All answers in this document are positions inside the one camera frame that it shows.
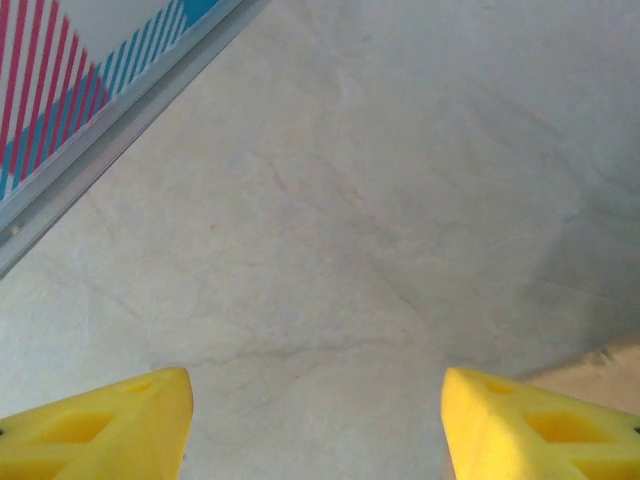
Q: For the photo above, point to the brown cardboard box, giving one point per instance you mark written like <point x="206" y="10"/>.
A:
<point x="590" y="380"/>

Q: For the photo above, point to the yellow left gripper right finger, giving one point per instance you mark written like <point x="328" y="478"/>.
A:
<point x="490" y="435"/>

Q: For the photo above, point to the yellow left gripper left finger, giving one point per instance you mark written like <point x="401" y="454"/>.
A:
<point x="100" y="440"/>

